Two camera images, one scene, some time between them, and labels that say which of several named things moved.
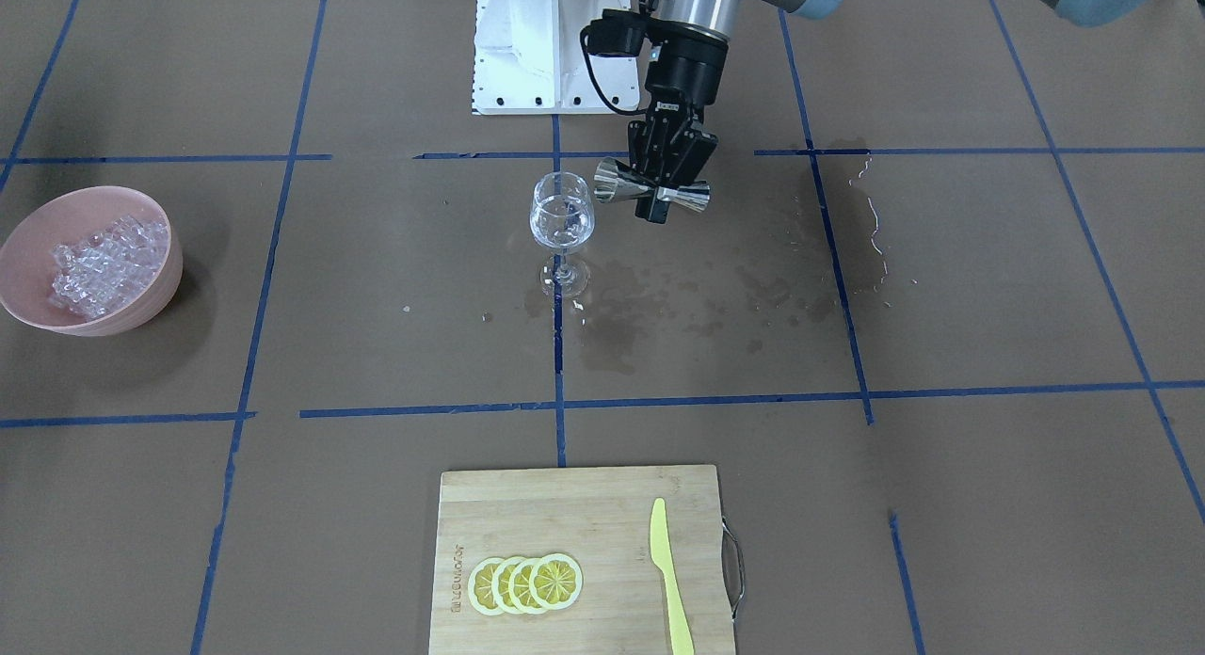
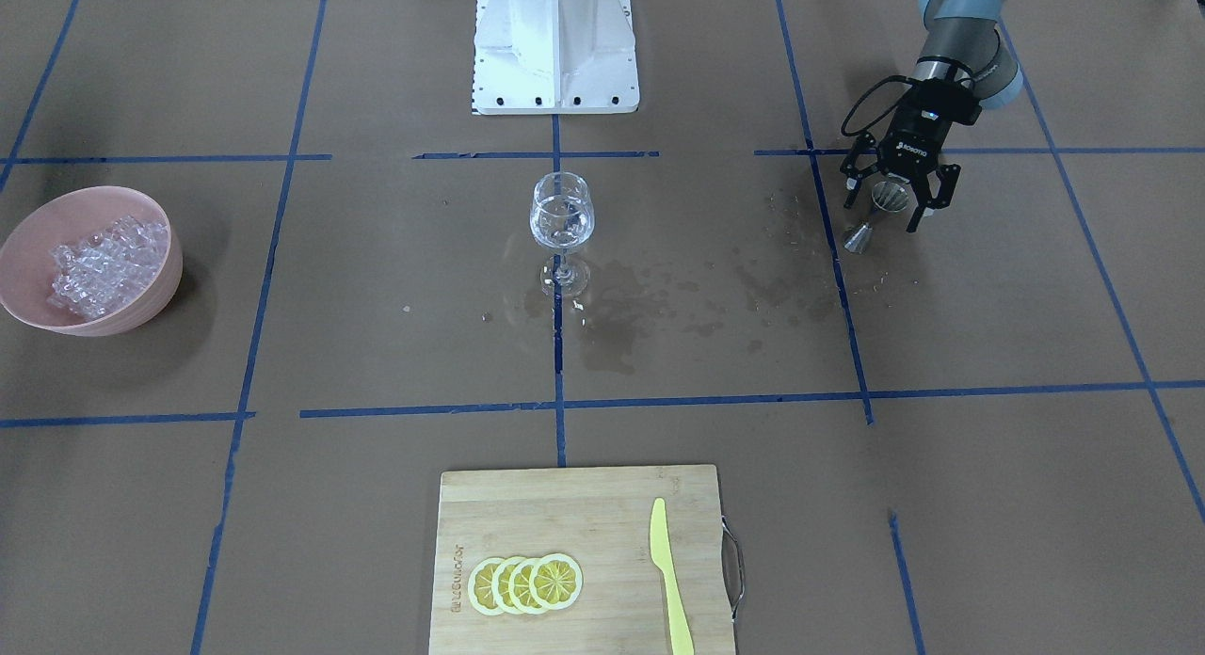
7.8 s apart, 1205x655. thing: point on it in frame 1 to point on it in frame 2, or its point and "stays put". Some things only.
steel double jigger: x=615 y=181 to x=887 y=197
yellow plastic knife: x=681 y=629 stays put
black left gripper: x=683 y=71 to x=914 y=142
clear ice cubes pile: x=104 y=271 stays put
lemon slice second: x=501 y=585 stays put
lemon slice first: x=479 y=585 stays put
